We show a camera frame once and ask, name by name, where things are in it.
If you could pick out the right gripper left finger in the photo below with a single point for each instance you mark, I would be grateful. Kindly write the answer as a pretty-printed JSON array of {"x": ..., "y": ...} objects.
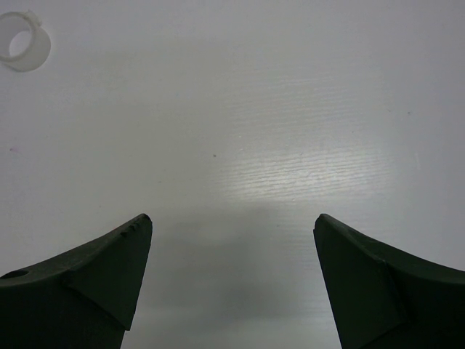
[{"x": 85, "y": 297}]

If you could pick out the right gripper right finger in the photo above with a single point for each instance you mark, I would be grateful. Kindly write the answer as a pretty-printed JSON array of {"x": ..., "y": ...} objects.
[{"x": 383, "y": 297}]

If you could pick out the small white tape roll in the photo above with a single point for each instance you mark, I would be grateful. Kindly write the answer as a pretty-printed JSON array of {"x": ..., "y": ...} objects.
[{"x": 25, "y": 45}]

